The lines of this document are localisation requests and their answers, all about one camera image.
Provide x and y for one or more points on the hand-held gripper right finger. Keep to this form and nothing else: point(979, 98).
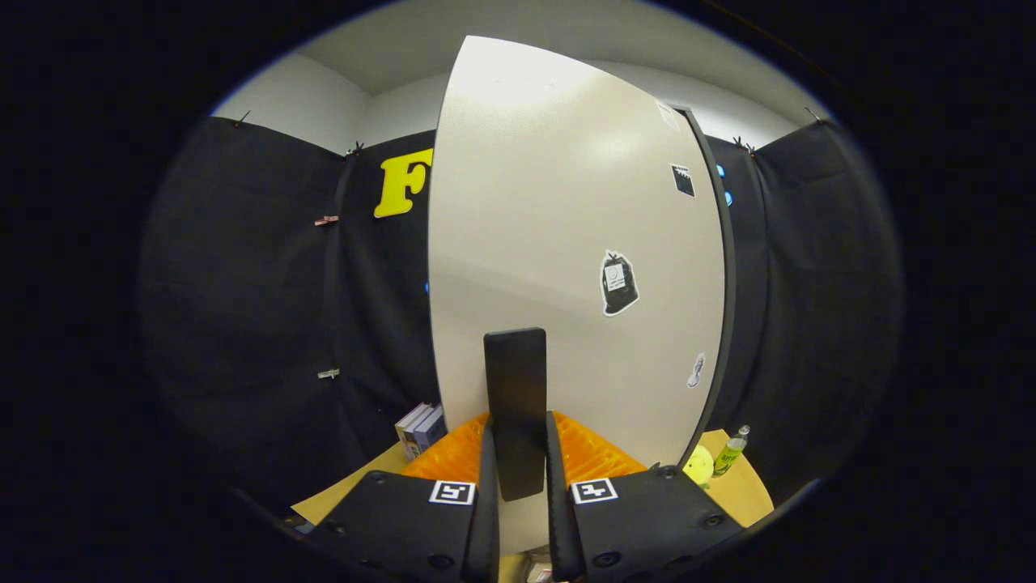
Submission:
point(647, 518)

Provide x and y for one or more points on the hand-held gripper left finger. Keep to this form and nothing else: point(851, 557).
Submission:
point(405, 518)

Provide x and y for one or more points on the yellow green plush toy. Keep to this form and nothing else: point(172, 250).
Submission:
point(698, 465)

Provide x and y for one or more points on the white book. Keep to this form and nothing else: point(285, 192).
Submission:
point(410, 425)

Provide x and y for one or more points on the green plastic bottle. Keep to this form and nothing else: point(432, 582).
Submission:
point(730, 453)

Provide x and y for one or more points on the black backdrop cloth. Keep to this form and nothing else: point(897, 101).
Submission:
point(243, 283)

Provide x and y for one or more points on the pink clothespin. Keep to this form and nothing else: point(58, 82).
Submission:
point(326, 220)

